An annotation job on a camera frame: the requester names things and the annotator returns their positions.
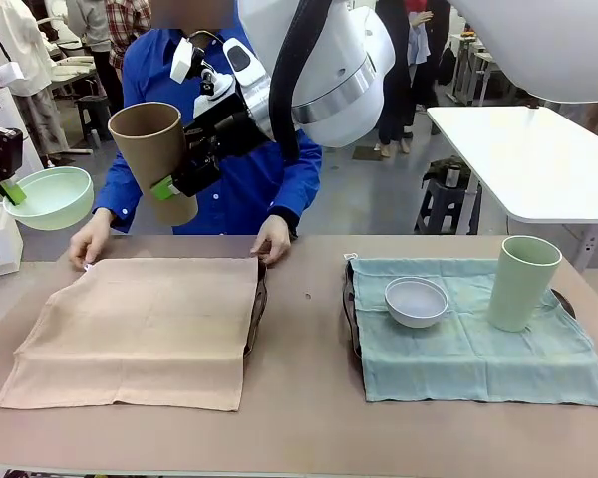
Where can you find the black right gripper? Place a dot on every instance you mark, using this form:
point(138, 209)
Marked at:
point(224, 139)

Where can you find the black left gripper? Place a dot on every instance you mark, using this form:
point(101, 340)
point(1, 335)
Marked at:
point(0, 149)

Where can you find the tall brown cup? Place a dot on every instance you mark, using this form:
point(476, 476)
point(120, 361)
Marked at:
point(149, 149)

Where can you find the light green bowl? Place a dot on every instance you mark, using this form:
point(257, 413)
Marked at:
point(55, 204)

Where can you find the beige cloth mat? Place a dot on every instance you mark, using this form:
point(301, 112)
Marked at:
point(129, 333)

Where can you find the white bowl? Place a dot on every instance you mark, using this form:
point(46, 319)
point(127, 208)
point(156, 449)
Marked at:
point(416, 306)

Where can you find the teal cloth mat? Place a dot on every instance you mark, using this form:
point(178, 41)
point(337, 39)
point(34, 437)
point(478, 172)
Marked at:
point(478, 363)

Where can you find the tall light green cup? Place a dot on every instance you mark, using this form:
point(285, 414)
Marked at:
point(520, 284)

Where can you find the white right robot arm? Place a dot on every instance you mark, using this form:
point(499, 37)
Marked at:
point(339, 65)

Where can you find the person's left forearm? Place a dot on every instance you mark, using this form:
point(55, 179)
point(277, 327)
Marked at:
point(299, 199)

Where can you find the person's right forearm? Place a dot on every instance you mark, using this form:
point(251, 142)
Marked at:
point(117, 199)

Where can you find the dark brown serving tray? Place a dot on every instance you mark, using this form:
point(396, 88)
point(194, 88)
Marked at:
point(350, 309)
point(259, 309)

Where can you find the person's right hand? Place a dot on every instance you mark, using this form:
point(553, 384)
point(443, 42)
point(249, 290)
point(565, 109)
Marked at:
point(89, 239)

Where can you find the person's left hand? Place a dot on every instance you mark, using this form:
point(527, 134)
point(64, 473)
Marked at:
point(274, 241)

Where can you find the person in blue shirt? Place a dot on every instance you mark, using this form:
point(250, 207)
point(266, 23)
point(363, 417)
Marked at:
point(244, 189)

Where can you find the black plastic stool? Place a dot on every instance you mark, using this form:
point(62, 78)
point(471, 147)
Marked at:
point(95, 114)

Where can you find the white cluttered background table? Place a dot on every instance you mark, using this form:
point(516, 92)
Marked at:
point(75, 67)

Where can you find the person in red plaid shirt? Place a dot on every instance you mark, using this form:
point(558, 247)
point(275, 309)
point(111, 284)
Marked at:
point(127, 35)

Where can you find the person in black clothes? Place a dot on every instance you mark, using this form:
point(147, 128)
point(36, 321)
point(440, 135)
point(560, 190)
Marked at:
point(393, 114)

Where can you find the green camouflage bundle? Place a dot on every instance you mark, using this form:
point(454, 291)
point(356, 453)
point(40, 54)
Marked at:
point(441, 167)

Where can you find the dark grey plastic stool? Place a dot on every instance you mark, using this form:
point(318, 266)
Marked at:
point(443, 209)

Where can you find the white side table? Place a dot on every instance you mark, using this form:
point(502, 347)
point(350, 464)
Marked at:
point(528, 164)

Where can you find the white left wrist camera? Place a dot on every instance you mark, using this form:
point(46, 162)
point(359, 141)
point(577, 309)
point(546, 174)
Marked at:
point(7, 74)

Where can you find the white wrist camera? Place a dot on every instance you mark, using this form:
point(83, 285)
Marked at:
point(7, 74)
point(182, 62)

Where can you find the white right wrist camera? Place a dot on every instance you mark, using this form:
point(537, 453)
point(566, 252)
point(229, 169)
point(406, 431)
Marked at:
point(182, 62)

